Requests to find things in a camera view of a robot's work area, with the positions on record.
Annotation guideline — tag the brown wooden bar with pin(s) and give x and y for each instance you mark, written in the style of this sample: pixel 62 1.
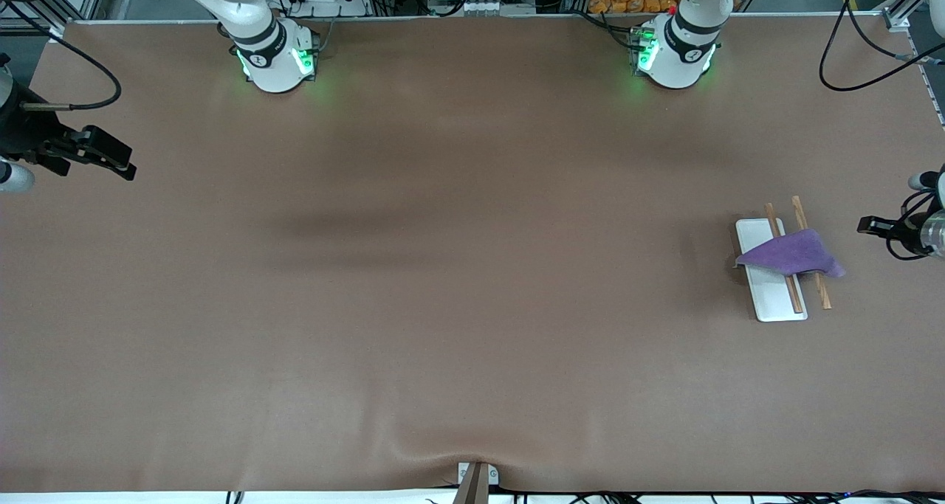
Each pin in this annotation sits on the brown wooden bar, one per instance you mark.
pixel 472 489

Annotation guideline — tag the white rack base plate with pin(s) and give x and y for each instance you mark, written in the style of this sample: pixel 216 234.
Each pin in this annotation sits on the white rack base plate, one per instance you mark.
pixel 771 297

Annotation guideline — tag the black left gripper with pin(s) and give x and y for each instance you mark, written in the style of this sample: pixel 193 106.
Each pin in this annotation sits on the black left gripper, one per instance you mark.
pixel 901 231

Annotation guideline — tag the purple microfibre towel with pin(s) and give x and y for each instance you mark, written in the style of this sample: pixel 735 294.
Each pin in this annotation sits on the purple microfibre towel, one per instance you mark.
pixel 794 253

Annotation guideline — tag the white terminal block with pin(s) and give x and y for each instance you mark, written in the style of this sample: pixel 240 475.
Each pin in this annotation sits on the white terminal block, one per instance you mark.
pixel 480 7

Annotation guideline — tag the dark wooden rack rod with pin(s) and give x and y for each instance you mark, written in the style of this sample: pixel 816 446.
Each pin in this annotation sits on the dark wooden rack rod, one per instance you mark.
pixel 794 294

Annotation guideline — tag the aluminium frame profile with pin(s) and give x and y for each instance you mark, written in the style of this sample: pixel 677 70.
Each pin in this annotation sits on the aluminium frame profile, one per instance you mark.
pixel 904 9
pixel 74 6

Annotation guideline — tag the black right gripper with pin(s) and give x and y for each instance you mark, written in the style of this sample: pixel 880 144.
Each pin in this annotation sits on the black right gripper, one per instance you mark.
pixel 22 129

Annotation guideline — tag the light wooden rack rod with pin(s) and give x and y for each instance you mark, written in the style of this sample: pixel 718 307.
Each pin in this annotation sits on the light wooden rack rod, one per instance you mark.
pixel 822 291

